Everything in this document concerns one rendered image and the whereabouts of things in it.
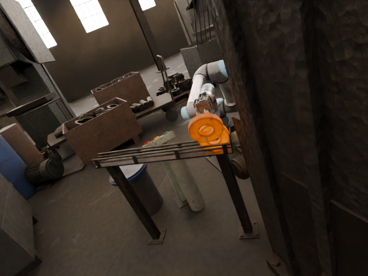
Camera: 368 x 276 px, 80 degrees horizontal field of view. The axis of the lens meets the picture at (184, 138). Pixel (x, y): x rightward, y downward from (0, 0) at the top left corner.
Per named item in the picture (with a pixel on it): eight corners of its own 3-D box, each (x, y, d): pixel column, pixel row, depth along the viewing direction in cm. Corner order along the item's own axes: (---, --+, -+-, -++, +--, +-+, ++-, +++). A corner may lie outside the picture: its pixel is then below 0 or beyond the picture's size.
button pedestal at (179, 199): (202, 195, 181) (173, 131, 154) (177, 210, 176) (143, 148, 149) (194, 185, 195) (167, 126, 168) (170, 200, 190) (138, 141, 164)
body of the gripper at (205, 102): (191, 105, 101) (195, 94, 110) (199, 120, 105) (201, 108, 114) (207, 100, 98) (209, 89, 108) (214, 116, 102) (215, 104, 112)
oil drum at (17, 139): (48, 175, 348) (9, 127, 310) (10, 195, 336) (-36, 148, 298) (54, 161, 400) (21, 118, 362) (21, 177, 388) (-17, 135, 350)
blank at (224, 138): (223, 155, 111) (222, 151, 114) (234, 130, 103) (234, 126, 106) (193, 147, 110) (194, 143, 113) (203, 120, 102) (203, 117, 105)
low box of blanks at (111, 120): (133, 128, 393) (115, 95, 365) (147, 138, 331) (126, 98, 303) (84, 156, 364) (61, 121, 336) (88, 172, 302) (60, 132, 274)
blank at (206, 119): (224, 115, 90) (223, 110, 92) (187, 119, 91) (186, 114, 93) (223, 141, 101) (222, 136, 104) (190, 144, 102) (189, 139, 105)
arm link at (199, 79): (191, 64, 156) (177, 110, 125) (206, 60, 152) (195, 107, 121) (197, 78, 164) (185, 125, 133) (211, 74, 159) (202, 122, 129)
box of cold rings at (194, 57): (237, 63, 519) (227, 25, 482) (263, 64, 436) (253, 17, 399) (192, 85, 498) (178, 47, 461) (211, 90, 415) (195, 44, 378)
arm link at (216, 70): (226, 104, 193) (205, 59, 150) (243, 102, 187) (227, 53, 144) (226, 116, 188) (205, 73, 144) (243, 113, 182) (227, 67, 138)
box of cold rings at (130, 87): (144, 99, 553) (131, 71, 521) (154, 104, 481) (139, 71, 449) (107, 119, 528) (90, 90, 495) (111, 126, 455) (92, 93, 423)
